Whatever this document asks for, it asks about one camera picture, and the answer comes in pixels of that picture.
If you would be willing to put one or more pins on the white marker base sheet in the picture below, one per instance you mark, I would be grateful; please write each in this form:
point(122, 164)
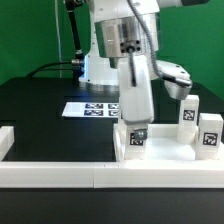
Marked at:
point(88, 109)

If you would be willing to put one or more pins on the white square tabletop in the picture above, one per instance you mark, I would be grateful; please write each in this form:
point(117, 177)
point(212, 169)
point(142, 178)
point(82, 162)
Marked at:
point(161, 144)

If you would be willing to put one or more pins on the white U-shaped obstacle fence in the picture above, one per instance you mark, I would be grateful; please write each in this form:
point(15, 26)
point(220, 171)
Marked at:
point(126, 174)

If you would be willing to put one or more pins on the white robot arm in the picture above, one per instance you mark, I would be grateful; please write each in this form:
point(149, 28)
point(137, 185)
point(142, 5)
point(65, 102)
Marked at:
point(126, 31)

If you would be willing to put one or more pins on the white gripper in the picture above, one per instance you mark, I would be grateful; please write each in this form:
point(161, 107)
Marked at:
point(136, 98)

